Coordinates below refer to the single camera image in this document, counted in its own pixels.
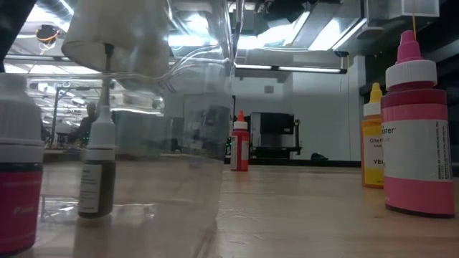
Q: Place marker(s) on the red food coloring bottle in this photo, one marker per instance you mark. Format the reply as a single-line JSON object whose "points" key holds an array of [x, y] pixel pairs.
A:
{"points": [[239, 147]]}

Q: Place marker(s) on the small white-capped dropper bottle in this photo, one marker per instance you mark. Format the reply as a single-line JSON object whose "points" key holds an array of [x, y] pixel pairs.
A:
{"points": [[102, 186], [21, 200]]}

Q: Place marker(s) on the yellow food coloring bottle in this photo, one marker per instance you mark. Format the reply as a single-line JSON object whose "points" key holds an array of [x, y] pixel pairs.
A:
{"points": [[372, 143]]}

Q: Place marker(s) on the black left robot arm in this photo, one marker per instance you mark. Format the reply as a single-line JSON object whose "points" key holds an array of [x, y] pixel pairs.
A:
{"points": [[10, 21]]}

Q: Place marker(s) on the pink food coloring bottle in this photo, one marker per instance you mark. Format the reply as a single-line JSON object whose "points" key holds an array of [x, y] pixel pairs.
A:
{"points": [[416, 150]]}

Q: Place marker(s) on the black workstation cabinet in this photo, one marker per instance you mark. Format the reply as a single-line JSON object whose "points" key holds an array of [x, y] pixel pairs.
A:
{"points": [[276, 125]]}

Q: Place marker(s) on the clear plastic container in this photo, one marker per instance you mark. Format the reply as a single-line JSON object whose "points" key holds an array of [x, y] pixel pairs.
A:
{"points": [[172, 200]]}

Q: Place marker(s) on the ceiling light strip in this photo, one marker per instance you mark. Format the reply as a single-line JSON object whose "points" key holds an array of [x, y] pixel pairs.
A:
{"points": [[308, 69]]}

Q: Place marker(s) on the person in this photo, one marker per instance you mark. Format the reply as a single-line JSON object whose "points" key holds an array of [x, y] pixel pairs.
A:
{"points": [[85, 125]]}

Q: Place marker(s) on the white ceiling vent box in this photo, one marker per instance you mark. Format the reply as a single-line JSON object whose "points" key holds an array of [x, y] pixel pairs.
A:
{"points": [[419, 8]]}

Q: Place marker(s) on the small grey wall box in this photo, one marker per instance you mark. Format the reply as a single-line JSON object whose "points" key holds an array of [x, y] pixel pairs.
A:
{"points": [[269, 89]]}

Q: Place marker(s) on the black aluminium table frame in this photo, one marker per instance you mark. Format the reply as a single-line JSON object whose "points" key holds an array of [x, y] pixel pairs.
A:
{"points": [[308, 163]]}

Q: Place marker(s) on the silver ventilation duct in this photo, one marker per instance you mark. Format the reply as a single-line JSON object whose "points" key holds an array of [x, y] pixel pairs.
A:
{"points": [[322, 32]]}

